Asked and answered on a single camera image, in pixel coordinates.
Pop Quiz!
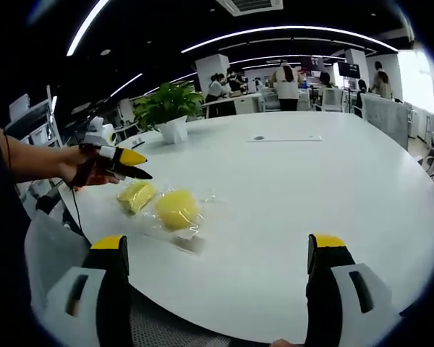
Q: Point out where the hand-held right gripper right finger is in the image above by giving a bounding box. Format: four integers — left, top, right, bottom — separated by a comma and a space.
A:
303, 234, 393, 347

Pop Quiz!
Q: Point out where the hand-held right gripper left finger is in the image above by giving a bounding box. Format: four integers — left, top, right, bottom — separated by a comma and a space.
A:
43, 234, 135, 347

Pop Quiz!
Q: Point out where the rectangular yellow silicone block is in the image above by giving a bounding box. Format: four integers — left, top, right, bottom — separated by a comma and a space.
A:
116, 181, 158, 218

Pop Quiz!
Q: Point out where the round yellow sponge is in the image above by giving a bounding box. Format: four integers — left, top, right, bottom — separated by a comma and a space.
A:
144, 186, 218, 252

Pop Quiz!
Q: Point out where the person's left hand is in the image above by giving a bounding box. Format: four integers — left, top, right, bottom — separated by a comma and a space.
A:
57, 146, 121, 189

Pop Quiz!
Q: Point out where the green plant in white pot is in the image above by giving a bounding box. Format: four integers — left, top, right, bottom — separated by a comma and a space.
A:
132, 82, 204, 143

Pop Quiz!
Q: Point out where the white storage shelf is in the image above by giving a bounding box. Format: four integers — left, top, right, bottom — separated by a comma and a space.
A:
3, 85, 64, 149

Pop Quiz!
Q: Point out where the grey mesh office chair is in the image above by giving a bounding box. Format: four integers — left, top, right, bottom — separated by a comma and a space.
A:
23, 208, 239, 347

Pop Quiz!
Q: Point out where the straight ceiling light strip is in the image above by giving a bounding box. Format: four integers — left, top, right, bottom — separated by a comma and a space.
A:
66, 0, 111, 57

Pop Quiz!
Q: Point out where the white office desk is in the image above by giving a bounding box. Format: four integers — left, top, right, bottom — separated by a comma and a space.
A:
201, 92, 265, 119

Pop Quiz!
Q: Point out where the person's dark clothing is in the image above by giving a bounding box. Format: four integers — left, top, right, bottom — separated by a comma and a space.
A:
0, 90, 35, 326

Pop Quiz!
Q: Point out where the white mesh chair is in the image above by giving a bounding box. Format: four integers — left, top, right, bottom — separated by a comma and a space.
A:
359, 93, 410, 150

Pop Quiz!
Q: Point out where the ceiling air vent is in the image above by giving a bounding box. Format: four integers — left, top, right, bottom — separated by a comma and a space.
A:
216, 0, 284, 17

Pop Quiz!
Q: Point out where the dark monitor screen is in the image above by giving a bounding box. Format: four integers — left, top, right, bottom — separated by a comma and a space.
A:
299, 56, 325, 72
336, 61, 362, 78

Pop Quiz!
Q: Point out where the long curved ceiling light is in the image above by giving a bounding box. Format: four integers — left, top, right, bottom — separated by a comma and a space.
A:
180, 25, 401, 55

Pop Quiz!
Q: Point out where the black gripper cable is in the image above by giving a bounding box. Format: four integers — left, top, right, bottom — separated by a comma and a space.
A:
67, 179, 83, 233

